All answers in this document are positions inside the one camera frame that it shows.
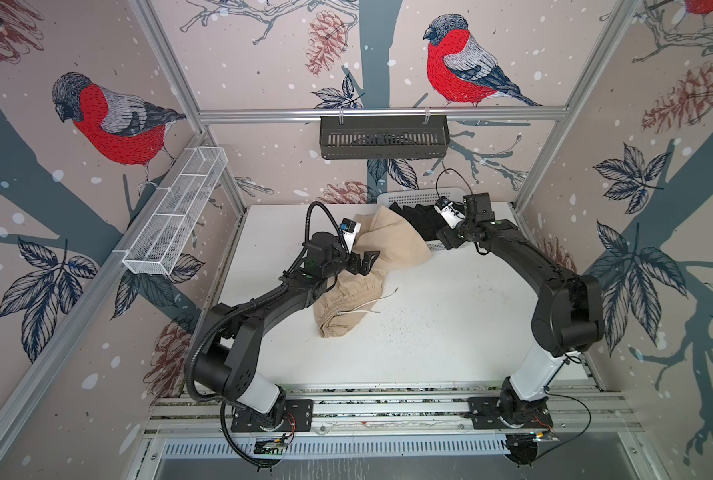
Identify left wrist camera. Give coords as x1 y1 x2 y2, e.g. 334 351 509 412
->
340 218 361 252

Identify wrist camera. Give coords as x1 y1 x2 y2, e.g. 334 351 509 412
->
434 196 465 230
340 218 361 252

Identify horizontal aluminium frame bar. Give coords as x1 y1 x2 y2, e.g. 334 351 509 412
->
198 106 569 125

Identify black shorts in basket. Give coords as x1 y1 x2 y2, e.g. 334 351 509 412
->
389 202 449 242

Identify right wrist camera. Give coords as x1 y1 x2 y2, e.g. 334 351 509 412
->
434 196 465 230

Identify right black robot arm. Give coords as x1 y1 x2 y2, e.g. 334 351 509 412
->
434 193 604 426

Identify black hanging wire basket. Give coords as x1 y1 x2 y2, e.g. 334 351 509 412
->
320 115 450 160

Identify beige drawstring shorts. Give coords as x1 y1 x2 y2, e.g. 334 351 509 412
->
312 207 432 338

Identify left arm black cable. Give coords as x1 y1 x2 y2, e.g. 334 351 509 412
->
183 200 348 470

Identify white plastic laundry basket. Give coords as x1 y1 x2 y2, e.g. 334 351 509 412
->
376 187 471 253

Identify aluminium mounting rail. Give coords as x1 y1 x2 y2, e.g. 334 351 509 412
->
142 381 643 438

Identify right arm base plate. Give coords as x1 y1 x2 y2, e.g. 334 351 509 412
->
464 396 553 430

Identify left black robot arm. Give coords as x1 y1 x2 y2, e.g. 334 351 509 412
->
184 232 380 427

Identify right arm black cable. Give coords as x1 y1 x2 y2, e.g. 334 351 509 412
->
433 167 593 463

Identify white wire mesh shelf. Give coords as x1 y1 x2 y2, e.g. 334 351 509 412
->
122 146 228 276

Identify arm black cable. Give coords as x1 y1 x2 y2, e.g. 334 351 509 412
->
433 167 593 463
183 200 348 470

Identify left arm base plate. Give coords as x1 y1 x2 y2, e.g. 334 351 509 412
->
230 399 314 433

